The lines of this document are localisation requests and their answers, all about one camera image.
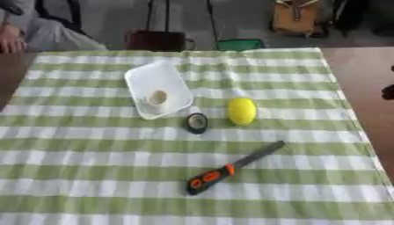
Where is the yellow toy lemon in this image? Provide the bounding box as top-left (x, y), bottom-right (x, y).
top-left (226, 98), bottom-right (259, 127)

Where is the black orange handled knife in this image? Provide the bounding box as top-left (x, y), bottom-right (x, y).
top-left (185, 140), bottom-right (287, 196)

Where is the white plastic tray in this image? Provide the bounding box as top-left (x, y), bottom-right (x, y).
top-left (123, 60), bottom-right (196, 120)

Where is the dark round tape roll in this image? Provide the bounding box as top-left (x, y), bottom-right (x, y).
top-left (185, 112), bottom-right (209, 135)

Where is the green bag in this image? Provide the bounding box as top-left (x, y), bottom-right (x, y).
top-left (215, 38), bottom-right (266, 51)

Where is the tan wooden chair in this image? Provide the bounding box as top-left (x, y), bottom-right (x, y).
top-left (269, 0), bottom-right (332, 38)

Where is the person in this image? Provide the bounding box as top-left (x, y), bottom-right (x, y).
top-left (0, 0), bottom-right (110, 54)

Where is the person's hand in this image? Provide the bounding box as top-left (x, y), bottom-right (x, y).
top-left (0, 24), bottom-right (28, 54)

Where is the dark brown bag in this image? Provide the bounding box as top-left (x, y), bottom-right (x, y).
top-left (123, 29), bottom-right (197, 53)

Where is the beige round object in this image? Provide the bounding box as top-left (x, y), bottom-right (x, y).
top-left (146, 90), bottom-right (170, 107)

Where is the black tripod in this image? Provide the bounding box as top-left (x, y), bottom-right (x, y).
top-left (144, 0), bottom-right (221, 42)

